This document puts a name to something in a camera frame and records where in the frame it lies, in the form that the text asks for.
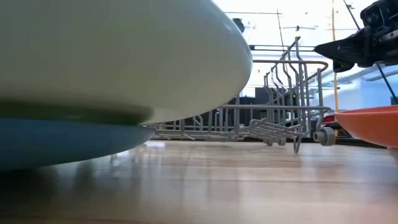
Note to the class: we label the red storage bins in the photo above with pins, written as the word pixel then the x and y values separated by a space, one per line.
pixel 329 119

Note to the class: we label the light blue plate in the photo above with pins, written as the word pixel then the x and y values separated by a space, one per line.
pixel 124 56

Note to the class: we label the orange plate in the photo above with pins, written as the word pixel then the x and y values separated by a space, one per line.
pixel 370 124

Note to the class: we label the thin black pole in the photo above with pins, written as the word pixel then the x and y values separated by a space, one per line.
pixel 280 34

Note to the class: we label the grey plate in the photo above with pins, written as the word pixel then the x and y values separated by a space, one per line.
pixel 62 143

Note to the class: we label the black desk partition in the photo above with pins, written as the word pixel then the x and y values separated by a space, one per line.
pixel 262 96

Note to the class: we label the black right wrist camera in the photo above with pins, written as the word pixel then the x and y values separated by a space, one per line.
pixel 379 12

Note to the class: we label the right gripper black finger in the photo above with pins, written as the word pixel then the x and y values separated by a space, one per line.
pixel 342 67
pixel 345 49

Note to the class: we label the black aluminium table frame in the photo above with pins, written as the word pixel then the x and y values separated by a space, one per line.
pixel 351 141

